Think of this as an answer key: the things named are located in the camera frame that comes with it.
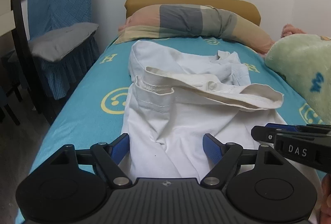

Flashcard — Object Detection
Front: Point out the white t-shirt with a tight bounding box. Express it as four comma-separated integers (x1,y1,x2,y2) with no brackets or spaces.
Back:
122,41,284,180

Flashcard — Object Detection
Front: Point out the person's right hand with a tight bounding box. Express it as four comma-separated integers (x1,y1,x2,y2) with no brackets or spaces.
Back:
320,174,331,224

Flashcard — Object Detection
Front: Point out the teal patterned bed sheet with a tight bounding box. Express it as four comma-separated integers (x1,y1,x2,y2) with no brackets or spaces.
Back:
14,34,331,224

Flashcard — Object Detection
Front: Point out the green fleece blanket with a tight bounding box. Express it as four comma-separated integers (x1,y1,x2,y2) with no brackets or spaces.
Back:
265,33,330,124

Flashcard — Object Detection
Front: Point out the pink fluffy blanket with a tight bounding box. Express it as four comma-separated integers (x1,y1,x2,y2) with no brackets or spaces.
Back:
281,24,306,38

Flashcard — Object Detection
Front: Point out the black framed table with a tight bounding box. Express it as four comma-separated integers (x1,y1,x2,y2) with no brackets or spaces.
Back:
1,0,56,124

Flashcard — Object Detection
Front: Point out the mustard yellow headboard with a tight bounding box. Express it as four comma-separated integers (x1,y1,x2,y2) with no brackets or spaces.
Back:
125,0,261,25

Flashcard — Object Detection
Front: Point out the grey seat cushion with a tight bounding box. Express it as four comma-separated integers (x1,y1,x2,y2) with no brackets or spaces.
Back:
28,22,99,62

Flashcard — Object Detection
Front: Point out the blue covered chair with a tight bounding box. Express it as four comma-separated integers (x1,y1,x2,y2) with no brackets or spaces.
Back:
15,0,99,100

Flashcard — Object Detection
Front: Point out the pink grey checked pillow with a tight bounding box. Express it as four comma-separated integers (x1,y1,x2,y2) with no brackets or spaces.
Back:
115,4,274,54

